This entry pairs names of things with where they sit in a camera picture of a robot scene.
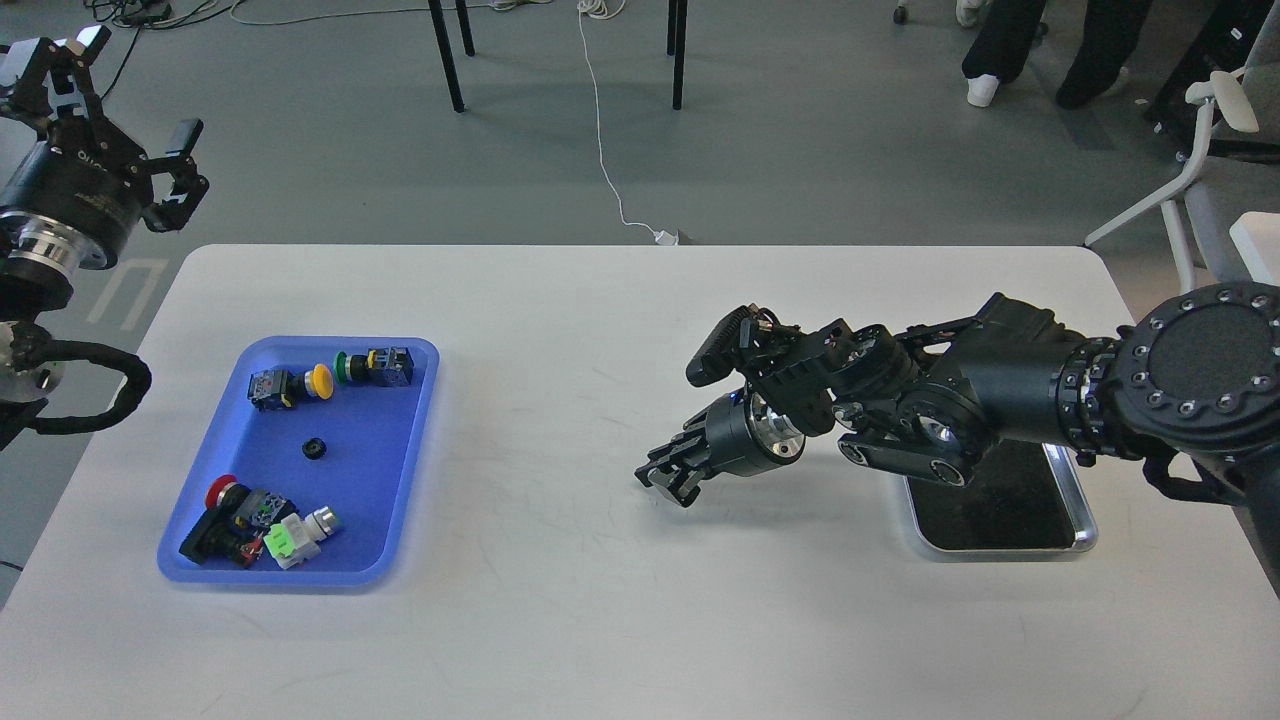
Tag black table leg right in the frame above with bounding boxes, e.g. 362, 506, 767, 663
666, 0, 689, 111

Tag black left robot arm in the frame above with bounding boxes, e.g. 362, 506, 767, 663
1, 24, 209, 445

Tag black floor cable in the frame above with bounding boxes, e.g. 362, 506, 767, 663
84, 0, 233, 73

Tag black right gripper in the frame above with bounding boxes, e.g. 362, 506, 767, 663
634, 392, 806, 509

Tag black table leg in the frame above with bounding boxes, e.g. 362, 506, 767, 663
428, 0, 476, 114
666, 0, 689, 111

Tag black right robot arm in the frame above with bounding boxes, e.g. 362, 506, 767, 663
635, 281, 1279, 568

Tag yellow push button switch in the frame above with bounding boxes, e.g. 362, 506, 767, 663
246, 364, 335, 411

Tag white green selector switch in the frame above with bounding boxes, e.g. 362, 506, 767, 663
262, 506, 343, 570

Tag person legs black trousers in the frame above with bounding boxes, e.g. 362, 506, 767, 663
956, 0, 1151, 109

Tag blue plastic tray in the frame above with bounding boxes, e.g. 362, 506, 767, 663
157, 334, 440, 587

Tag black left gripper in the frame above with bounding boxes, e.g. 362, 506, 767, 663
1, 26, 209, 269

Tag red emergency stop switch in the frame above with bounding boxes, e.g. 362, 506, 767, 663
179, 474, 297, 569

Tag white floor cable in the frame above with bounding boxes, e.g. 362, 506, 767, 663
576, 0, 677, 245

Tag green push button switch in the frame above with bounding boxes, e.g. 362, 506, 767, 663
332, 346, 413, 387

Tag silver metal tray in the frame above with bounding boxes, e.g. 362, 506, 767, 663
902, 441, 1098, 562

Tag black table leg left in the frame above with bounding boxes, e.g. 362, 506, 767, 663
428, 0, 476, 114

